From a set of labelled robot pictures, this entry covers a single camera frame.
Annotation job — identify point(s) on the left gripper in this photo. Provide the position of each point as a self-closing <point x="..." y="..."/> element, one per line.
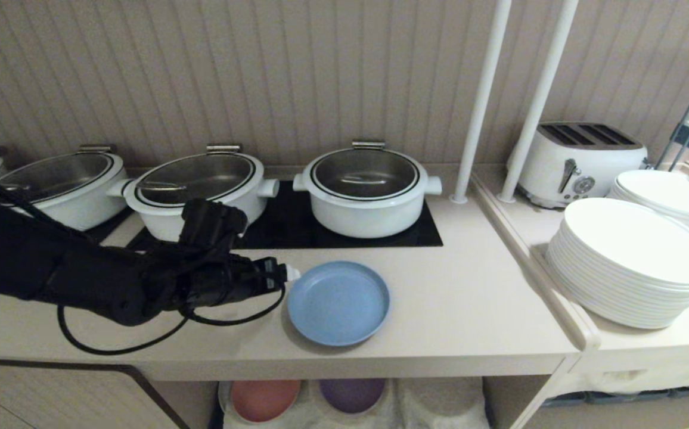
<point x="231" y="283"/>

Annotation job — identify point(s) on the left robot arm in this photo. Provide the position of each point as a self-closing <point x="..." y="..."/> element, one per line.
<point x="34" y="268"/>

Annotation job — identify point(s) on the blue plate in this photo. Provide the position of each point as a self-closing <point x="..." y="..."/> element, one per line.
<point x="338" y="304"/>

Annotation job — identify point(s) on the orange plate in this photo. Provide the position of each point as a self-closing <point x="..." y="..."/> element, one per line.
<point x="264" y="399"/>

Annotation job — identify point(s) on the purple plate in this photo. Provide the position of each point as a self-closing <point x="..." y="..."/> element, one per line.
<point x="351" y="394"/>

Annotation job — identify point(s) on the white plate stack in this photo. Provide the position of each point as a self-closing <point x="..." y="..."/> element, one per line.
<point x="630" y="256"/>
<point x="678" y="199"/>

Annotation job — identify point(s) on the glass pot lid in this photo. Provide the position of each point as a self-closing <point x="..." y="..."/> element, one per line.
<point x="365" y="173"/>
<point x="195" y="176"/>
<point x="52" y="176"/>

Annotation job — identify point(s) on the white support pole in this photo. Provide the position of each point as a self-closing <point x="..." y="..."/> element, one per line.
<point x="538" y="101"/>
<point x="480" y="101"/>

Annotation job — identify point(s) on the beige cabinet door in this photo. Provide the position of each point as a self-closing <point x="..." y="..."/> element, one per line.
<point x="52" y="396"/>

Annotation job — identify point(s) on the white toaster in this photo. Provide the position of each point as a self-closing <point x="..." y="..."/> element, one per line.
<point x="571" y="167"/>

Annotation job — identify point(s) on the white crumpled cloth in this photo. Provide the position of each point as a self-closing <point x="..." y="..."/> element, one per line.
<point x="648" y="376"/>

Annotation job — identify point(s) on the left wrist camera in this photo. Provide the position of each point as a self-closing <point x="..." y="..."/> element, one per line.
<point x="210" y="223"/>

